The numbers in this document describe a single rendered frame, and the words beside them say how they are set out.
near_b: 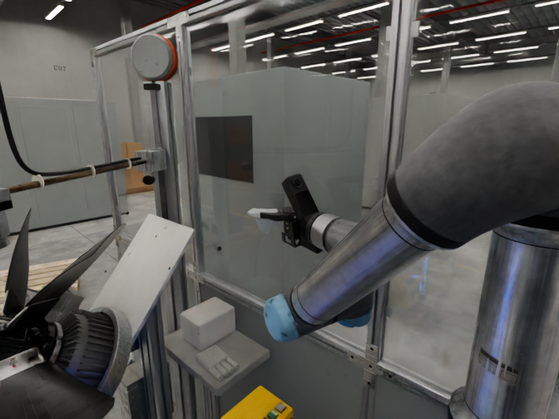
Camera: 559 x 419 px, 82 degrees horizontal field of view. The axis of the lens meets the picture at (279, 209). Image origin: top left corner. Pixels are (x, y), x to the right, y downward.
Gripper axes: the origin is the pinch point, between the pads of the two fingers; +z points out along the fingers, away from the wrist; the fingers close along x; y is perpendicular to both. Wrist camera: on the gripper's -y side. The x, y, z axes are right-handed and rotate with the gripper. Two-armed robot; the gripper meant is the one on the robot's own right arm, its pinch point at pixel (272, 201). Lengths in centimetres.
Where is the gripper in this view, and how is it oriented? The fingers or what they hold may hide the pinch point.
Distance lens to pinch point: 83.2
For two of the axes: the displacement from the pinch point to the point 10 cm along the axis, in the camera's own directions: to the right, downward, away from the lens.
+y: 1.2, 9.4, 3.2
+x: 8.4, -2.6, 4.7
